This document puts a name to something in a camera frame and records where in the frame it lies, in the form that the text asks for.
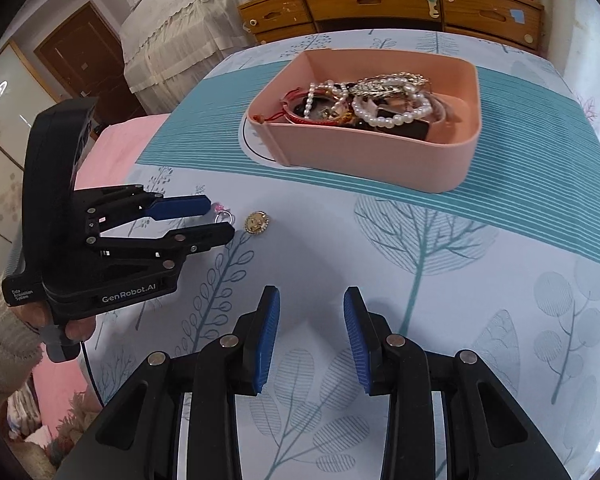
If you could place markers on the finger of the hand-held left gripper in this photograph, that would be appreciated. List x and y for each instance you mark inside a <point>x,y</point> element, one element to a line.
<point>205,237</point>
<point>180,206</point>

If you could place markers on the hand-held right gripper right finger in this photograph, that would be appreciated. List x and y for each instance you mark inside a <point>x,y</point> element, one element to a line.
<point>355,342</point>

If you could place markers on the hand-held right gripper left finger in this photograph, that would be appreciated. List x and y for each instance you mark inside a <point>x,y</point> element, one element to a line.
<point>267,342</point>

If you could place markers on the round gold pendant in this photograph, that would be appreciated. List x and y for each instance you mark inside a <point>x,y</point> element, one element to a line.
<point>256,223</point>

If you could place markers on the pink plastic box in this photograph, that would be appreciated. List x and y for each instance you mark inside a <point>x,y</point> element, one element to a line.
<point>370,160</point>

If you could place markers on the pink smartwatch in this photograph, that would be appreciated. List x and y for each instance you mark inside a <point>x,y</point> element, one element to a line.
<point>412,130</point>

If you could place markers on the gold pearl hair comb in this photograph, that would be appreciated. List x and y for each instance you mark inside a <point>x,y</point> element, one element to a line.
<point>390,83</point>

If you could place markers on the person's left hand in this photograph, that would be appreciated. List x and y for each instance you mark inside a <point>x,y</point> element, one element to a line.
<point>80,331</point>

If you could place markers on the pink bedsheet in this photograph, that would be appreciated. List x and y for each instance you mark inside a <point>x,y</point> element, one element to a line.
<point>120,155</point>

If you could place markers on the white wardrobe panel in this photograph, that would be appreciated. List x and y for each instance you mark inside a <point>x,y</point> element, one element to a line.
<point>10,135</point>

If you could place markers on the brown wooden door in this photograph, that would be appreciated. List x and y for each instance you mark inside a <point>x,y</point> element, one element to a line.
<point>85,55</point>

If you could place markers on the white lace furniture cover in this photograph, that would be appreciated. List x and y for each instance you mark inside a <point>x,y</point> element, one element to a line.
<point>175,25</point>

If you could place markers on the wooden dresser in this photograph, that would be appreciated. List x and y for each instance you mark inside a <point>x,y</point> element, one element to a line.
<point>380,2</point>

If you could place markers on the white drawer hook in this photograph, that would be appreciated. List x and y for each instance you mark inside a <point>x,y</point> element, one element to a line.
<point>432,6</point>

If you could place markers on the white floral curtain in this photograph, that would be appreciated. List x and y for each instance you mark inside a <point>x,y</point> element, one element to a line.
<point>590,60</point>

